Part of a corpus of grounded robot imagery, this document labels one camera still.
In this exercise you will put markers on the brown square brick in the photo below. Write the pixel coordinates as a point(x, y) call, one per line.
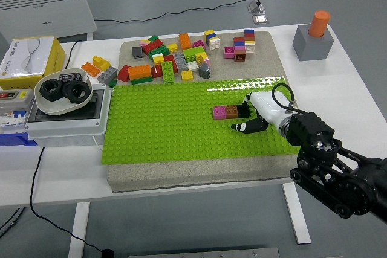
point(232, 112)

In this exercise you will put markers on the long orange brick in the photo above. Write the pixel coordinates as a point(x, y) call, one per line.
point(139, 72)

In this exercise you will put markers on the large black nut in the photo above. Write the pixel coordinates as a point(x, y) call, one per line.
point(45, 92)
point(81, 93)

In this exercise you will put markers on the yellow and white tissue box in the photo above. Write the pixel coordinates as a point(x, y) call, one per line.
point(27, 58)

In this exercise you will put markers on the white electrical enclosure box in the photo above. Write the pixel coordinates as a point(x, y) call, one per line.
point(66, 126)

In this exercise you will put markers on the black plug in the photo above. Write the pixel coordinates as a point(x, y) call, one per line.
point(107, 253)

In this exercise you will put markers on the pink flat brick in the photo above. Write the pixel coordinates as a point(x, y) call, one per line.
point(239, 48)

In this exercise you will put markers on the yellow and white brick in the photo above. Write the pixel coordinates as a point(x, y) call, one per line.
point(158, 58)

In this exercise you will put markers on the red sloped brick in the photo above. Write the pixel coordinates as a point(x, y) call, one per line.
point(123, 73)

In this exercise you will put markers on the long dark green brick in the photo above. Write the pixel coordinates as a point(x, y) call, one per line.
point(141, 81)

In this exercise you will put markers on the pink square brick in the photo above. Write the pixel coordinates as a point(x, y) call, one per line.
point(219, 113)

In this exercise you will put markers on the blue plastic part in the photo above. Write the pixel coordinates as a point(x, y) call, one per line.
point(13, 139)

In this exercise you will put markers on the pink and yellow small brick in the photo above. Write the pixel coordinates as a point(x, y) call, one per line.
point(144, 42)

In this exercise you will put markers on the silver floor socket cover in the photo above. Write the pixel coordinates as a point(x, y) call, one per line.
point(260, 18)

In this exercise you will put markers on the white table leg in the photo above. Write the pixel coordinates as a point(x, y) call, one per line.
point(78, 227)
point(297, 212)

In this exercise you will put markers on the white panel heater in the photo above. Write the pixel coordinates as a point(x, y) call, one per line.
point(45, 7)

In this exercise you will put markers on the grey block holder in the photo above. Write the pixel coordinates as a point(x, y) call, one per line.
point(311, 48)

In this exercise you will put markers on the grey circuit breaker box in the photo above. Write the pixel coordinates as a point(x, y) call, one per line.
point(13, 107)

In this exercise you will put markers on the grey-brown mat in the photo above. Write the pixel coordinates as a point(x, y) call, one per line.
point(196, 176)

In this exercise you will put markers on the tan brick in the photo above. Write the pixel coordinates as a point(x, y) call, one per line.
point(249, 40)

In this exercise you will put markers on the long red brick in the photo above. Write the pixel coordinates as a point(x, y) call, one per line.
point(152, 46)

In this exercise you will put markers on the small dark purple part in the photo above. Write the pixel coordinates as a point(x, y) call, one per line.
point(70, 76)

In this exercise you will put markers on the magenta brick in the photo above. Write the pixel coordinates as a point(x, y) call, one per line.
point(229, 52)

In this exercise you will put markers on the white bowl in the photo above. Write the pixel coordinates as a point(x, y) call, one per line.
point(57, 107)

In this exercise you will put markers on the lime green brick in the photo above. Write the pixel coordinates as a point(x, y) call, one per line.
point(192, 53)

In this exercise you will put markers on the blue brick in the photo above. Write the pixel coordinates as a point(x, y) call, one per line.
point(212, 36)
point(249, 31)
point(239, 44)

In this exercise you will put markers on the green studded baseplate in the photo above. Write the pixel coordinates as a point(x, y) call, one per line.
point(166, 125)

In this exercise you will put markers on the small green brick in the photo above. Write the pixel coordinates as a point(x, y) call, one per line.
point(112, 83)
point(153, 38)

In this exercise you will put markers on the dark grey flat brick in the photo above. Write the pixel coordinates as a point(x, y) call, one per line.
point(137, 51)

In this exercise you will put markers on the yellow sloped brick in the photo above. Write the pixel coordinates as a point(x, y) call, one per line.
point(101, 62)

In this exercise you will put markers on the long grey brick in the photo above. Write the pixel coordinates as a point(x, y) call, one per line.
point(180, 61)

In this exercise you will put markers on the open floor socket with plug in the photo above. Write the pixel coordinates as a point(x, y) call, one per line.
point(256, 7)

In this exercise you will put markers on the flat orange brick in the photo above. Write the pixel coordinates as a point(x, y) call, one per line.
point(90, 69)

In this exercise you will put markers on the dark grey sloped brick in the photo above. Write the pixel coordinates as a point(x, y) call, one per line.
point(204, 70)

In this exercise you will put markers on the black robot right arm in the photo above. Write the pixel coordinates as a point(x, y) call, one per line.
point(314, 131)

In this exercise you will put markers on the orange cylinder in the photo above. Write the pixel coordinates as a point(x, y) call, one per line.
point(319, 23)

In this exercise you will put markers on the black building brick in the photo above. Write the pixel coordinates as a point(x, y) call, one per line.
point(243, 112)

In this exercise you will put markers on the white and black right hand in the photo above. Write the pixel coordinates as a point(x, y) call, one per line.
point(267, 107)

